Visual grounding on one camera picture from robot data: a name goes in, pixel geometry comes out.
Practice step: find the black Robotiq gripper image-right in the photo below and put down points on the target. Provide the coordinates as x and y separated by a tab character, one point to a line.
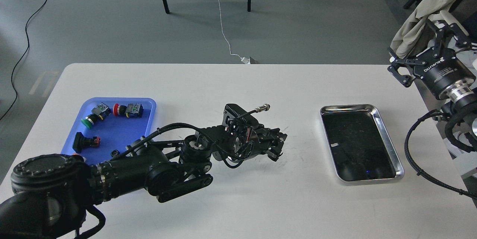
437	73

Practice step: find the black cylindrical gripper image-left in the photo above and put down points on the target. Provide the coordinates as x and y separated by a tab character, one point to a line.
249	142

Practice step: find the small black gear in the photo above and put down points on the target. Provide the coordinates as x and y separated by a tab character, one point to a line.
114	153

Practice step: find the black robot arm image-left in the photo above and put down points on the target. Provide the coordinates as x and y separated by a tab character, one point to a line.
55	194

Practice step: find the silver metal tray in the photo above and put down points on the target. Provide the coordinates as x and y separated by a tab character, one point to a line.
360	145

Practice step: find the blue plastic tray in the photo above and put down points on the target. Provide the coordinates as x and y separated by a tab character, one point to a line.
115	132

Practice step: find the beige jacket on chair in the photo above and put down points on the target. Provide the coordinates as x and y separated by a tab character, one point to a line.
411	30

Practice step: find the red push button switch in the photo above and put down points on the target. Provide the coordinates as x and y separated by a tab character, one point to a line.
132	110

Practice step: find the green push button switch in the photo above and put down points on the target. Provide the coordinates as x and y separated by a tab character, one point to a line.
99	112

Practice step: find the black push button switch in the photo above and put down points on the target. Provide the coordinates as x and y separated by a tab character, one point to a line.
80	142

